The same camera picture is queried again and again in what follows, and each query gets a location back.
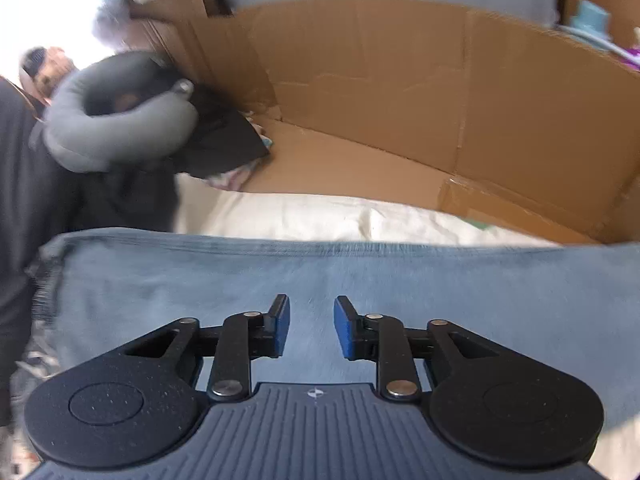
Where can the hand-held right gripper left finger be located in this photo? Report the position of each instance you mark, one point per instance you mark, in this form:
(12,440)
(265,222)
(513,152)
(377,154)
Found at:
(280,326)

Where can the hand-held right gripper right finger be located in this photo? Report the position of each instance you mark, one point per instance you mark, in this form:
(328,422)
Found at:
(345,329)

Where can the light blue jeans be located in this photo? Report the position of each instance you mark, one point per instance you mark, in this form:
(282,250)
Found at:
(450,290)

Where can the cream bear print bed sheet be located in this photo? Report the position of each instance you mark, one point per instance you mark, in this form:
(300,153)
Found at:
(310,222)

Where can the black garment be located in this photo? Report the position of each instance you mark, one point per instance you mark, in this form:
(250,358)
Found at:
(220,145)

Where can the long low cardboard sheet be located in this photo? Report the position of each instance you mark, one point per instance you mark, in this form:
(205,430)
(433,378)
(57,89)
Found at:
(400,90)

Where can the grey neck pillow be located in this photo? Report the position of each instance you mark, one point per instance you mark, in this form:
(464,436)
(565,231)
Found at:
(120,130)

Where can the dark grey shirt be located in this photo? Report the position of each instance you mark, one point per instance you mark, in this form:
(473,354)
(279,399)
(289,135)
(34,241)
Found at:
(25,200)

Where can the brown plush toy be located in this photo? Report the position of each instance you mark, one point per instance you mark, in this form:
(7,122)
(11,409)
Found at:
(47,72)

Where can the pink toy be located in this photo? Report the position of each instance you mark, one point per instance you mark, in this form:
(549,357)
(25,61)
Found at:
(632,55)

